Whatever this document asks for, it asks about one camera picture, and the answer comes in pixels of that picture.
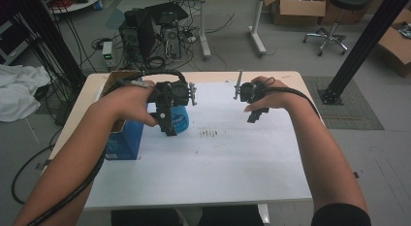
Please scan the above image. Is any white crumpled cloth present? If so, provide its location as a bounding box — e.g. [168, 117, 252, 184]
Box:
[0, 63, 51, 123]

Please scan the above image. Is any black metal stand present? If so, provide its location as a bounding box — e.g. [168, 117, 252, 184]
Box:
[17, 0, 87, 89]

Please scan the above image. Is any person's left hand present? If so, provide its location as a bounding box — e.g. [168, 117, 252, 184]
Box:
[111, 81, 159, 128]

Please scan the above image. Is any round white table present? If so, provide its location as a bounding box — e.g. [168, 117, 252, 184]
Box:
[41, 0, 105, 15]

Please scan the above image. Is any black aluminium post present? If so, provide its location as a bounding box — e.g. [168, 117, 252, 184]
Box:
[317, 0, 411, 106]

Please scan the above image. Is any white work table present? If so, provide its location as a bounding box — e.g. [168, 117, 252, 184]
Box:
[84, 81, 313, 210]

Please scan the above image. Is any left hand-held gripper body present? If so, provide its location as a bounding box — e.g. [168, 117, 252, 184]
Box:
[146, 80, 199, 115]

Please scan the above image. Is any blue plastic bottle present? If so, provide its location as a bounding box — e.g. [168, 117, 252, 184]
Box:
[169, 105, 190, 134]

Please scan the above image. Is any white desk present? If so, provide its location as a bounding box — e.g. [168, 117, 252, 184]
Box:
[193, 0, 296, 61]

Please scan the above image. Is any person's black sleeve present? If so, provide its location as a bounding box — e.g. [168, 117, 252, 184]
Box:
[310, 203, 372, 226]

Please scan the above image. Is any blue cardboard box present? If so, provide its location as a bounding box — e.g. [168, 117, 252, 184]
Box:
[99, 70, 145, 161]

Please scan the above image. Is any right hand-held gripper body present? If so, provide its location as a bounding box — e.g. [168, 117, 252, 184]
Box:
[233, 69, 269, 104]

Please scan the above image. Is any black floor cable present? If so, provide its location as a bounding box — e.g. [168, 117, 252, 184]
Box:
[11, 128, 64, 205]

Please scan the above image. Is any white power supply unit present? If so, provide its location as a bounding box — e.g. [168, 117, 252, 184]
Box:
[102, 41, 114, 69]

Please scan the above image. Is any open brown cardboard box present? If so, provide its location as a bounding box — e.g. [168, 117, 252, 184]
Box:
[270, 0, 327, 27]

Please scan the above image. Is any grey floor mat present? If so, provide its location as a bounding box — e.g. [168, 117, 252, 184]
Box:
[302, 76, 385, 131]

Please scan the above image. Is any large brown cardboard box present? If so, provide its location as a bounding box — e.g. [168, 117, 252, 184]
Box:
[377, 7, 411, 80]

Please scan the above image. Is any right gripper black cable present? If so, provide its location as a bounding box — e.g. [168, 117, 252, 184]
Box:
[263, 76, 322, 119]

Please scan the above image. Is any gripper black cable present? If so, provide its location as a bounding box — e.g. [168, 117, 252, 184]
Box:
[25, 69, 188, 226]
[263, 76, 322, 119]

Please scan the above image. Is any black computer tower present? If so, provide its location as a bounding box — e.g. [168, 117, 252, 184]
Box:
[117, 2, 190, 69]

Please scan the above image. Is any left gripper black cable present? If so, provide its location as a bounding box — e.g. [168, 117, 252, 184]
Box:
[25, 69, 188, 226]

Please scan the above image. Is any person's right hand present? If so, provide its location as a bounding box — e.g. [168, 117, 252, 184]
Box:
[243, 76, 294, 113]

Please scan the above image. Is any black office chair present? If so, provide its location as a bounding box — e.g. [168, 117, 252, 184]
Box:
[302, 0, 378, 57]

